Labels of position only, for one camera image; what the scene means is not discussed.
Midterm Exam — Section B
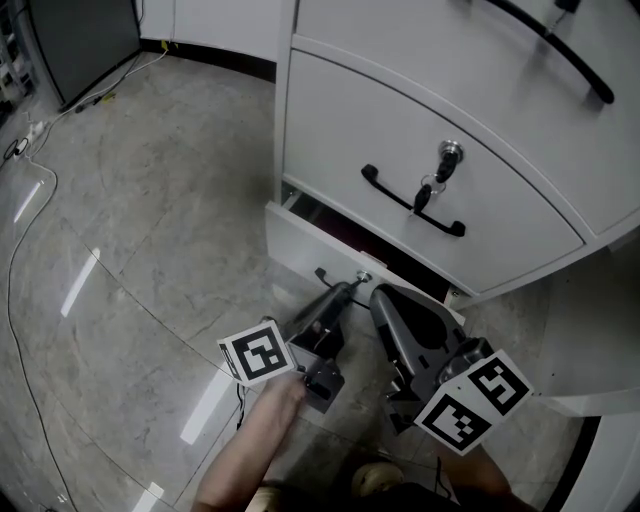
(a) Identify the white desk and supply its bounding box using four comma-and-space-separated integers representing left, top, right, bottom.
264, 0, 640, 416

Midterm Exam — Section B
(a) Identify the grey cable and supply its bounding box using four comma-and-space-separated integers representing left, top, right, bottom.
59, 42, 176, 116

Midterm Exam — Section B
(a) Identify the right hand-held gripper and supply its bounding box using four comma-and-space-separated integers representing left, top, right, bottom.
368, 284, 535, 456

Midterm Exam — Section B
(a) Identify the thin black cable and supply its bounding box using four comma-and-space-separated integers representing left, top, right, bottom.
234, 382, 249, 431
434, 457, 454, 501

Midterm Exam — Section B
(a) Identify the person's black clothing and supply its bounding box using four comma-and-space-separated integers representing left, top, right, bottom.
259, 479, 539, 512

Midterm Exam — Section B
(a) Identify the white power strip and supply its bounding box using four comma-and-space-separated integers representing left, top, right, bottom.
14, 118, 49, 154

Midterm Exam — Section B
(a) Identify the person's right forearm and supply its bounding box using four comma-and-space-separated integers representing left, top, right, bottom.
437, 442, 539, 512

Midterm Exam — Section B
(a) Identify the tall grey cabinet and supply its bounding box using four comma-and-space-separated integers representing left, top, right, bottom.
27, 0, 144, 109

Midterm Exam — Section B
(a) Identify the person's left forearm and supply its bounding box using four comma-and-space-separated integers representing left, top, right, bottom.
192, 372, 309, 512

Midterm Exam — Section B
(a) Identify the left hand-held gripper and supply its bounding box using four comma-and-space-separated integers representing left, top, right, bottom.
217, 278, 362, 415

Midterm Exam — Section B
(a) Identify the white cable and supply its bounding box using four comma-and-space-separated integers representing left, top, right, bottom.
4, 149, 76, 501

